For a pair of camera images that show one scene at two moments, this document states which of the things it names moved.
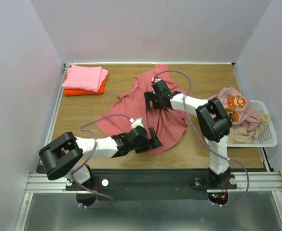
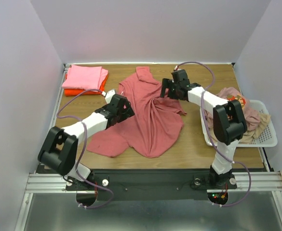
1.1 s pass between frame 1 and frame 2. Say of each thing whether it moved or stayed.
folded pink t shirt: stayed
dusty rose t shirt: moved
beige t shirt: stayed
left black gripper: moved
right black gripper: moved
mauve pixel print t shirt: stayed
